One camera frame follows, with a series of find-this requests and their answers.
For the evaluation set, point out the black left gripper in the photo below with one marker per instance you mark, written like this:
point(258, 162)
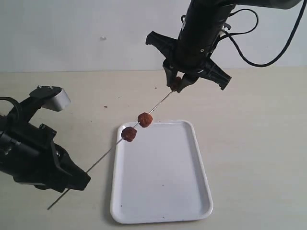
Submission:
point(29, 155)

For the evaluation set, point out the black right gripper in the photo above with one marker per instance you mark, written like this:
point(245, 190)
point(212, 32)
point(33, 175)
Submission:
point(188, 56)

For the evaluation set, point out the red ball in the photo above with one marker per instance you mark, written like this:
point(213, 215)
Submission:
point(128, 134)
point(145, 119)
point(175, 84)

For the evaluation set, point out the thin metal skewer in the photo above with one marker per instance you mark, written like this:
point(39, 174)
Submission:
point(112, 148)

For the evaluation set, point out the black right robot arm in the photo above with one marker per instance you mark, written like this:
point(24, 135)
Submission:
point(223, 34)

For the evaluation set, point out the white rectangular plastic tray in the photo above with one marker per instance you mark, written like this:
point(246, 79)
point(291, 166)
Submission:
point(160, 176)

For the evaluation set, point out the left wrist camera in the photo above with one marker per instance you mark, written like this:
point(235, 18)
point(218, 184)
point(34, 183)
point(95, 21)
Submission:
point(49, 97)

